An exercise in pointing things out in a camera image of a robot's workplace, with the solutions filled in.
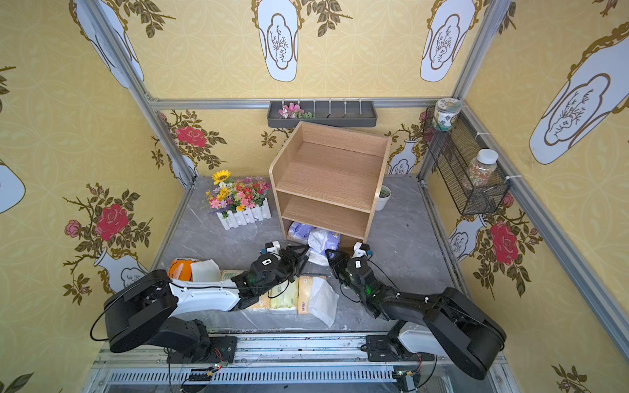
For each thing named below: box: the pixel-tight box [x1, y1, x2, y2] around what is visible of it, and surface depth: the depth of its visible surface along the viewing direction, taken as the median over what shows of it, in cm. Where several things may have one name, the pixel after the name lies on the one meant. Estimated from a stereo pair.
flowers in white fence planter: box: [205, 170, 272, 231], surface depth 97 cm
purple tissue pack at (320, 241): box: [307, 227, 341, 267], surface depth 85 cm
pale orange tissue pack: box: [297, 275, 340, 327], surface depth 81 cm
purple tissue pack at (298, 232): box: [287, 221, 317, 245], surface depth 97 cm
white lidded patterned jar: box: [434, 97, 462, 132], surface depth 87 cm
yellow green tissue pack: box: [268, 277, 299, 311], surface depth 80 cm
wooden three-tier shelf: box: [268, 121, 392, 244], surface depth 83 cm
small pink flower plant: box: [277, 102, 313, 119], surface depth 89 cm
